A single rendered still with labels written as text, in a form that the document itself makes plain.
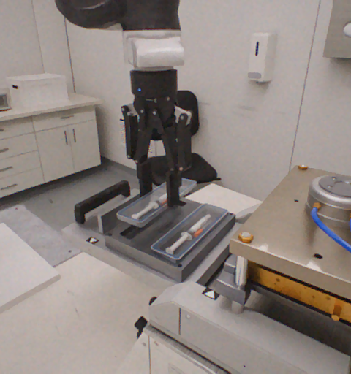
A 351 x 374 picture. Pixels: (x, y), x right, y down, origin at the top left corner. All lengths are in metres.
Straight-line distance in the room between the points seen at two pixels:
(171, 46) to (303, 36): 1.57
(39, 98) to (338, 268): 2.77
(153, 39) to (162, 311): 0.38
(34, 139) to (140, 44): 2.47
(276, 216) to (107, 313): 0.49
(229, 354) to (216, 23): 2.04
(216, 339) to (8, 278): 0.61
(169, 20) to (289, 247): 0.34
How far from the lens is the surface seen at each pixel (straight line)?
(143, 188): 0.60
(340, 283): 0.36
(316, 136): 2.01
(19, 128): 2.83
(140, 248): 0.55
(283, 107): 2.05
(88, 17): 0.51
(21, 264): 0.95
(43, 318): 0.82
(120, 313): 0.78
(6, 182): 2.90
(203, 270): 0.54
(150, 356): 0.56
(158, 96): 0.50
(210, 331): 0.44
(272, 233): 0.40
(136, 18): 0.50
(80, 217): 0.67
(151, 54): 0.44
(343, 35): 1.79
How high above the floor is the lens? 1.33
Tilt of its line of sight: 26 degrees down
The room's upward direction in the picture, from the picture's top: straight up
